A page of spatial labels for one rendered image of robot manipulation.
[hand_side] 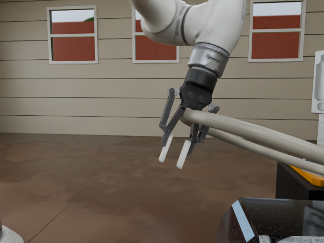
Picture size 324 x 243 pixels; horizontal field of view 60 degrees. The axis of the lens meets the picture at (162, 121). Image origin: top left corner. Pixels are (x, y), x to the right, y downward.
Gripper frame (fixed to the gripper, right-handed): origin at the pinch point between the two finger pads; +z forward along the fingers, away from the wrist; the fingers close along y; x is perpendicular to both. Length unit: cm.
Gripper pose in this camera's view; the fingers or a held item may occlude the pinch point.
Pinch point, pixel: (174, 151)
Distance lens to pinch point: 68.1
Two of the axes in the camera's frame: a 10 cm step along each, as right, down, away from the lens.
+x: -1.8, -0.3, 9.8
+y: 9.2, 3.5, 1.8
